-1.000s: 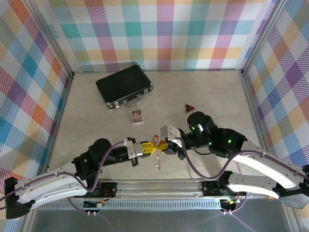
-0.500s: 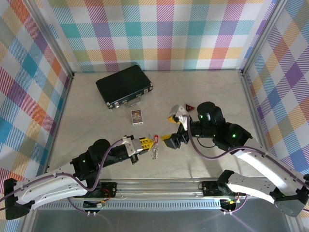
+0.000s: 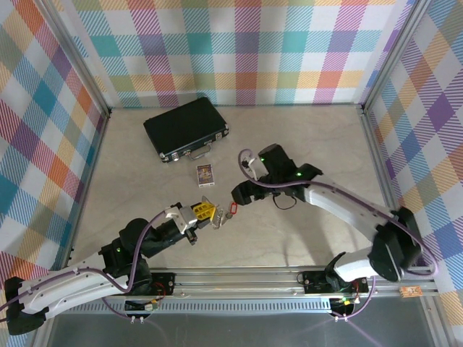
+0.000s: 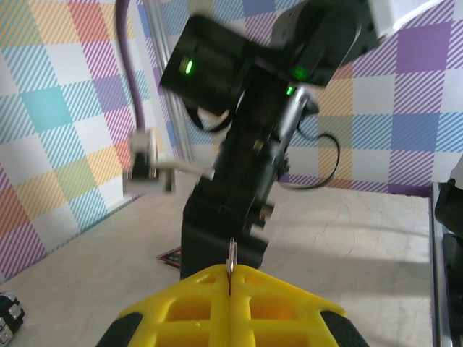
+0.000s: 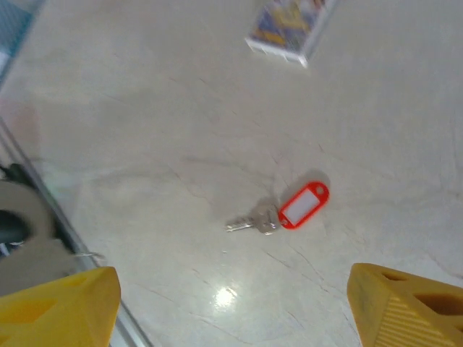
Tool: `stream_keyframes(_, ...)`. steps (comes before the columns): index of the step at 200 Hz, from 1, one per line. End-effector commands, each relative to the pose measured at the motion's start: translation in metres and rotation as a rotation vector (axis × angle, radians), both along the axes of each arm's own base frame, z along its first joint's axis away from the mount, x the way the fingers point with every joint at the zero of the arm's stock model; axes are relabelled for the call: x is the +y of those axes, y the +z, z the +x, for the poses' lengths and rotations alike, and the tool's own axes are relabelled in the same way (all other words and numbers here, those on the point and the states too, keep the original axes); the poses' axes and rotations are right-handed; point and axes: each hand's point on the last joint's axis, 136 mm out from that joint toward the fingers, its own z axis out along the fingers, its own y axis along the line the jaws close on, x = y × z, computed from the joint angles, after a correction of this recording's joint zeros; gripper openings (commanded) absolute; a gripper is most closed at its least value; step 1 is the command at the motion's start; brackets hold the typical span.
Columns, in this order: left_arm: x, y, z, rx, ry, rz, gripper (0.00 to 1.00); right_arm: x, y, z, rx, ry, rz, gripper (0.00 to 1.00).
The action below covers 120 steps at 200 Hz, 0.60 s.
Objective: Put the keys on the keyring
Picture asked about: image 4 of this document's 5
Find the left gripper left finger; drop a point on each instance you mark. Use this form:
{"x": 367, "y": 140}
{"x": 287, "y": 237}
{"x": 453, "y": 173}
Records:
{"x": 188, "y": 318}

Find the black briefcase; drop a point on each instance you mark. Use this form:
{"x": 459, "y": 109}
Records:
{"x": 11, "y": 314}

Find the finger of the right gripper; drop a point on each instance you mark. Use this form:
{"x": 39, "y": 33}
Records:
{"x": 202, "y": 246}

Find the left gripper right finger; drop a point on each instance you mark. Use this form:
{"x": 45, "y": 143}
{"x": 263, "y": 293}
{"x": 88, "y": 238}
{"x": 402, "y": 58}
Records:
{"x": 275, "y": 318}

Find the red black triangular badge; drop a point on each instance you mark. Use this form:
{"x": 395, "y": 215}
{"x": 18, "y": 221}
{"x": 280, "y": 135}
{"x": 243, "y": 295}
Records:
{"x": 170, "y": 257}

